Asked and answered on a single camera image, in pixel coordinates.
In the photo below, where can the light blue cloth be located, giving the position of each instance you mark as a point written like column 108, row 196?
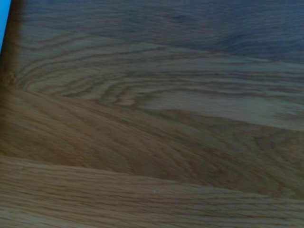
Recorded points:
column 2, row 21

